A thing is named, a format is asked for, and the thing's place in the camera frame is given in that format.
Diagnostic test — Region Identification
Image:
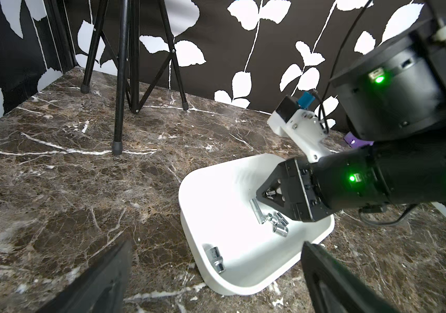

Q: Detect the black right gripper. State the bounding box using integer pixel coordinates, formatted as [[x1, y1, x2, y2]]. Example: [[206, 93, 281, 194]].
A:
[[256, 150, 388, 222]]

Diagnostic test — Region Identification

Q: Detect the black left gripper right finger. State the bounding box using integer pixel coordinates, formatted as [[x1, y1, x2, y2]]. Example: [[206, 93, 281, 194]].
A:
[[301, 241, 397, 313]]

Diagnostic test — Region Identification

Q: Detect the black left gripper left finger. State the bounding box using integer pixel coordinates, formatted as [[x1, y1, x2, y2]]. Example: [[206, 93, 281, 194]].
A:
[[38, 240, 132, 312]]

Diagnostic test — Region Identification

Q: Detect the large chrome socket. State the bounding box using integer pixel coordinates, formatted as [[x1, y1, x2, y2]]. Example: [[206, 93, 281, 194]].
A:
[[206, 246, 226, 274]]

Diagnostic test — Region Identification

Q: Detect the long chrome deep socket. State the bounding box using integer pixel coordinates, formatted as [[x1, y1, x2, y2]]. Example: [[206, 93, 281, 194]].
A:
[[250, 198, 267, 224]]

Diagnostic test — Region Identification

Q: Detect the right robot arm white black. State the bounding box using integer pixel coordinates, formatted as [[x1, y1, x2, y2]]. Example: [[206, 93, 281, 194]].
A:
[[256, 1, 446, 224]]

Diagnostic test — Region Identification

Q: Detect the white plastic storage tray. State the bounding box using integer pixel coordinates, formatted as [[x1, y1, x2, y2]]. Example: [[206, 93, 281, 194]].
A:
[[179, 154, 335, 296]]

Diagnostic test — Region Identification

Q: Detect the purple stapler box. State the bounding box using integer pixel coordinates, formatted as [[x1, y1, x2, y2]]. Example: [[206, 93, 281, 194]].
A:
[[344, 132, 374, 149]]

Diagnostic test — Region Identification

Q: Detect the black music stand tripod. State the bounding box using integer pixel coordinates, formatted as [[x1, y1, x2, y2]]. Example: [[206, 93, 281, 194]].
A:
[[79, 0, 190, 157]]

